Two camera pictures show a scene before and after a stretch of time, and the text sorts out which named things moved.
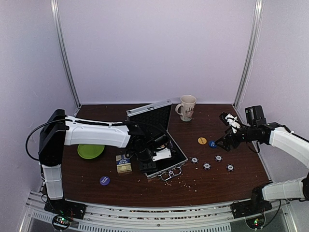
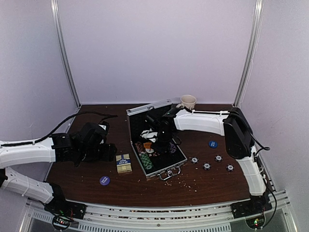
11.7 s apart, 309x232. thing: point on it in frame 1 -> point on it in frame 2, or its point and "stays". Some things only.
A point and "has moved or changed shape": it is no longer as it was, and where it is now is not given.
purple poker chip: [218, 158] stays
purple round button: [105, 180] stays
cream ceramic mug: [188, 103] stays
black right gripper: [225, 138] -> [160, 149]
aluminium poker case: [155, 118] stays
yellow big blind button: [202, 140] has moved or changed shape
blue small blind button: [212, 144] stays
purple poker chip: [194, 160] stays
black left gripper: [145, 167] -> [108, 155]
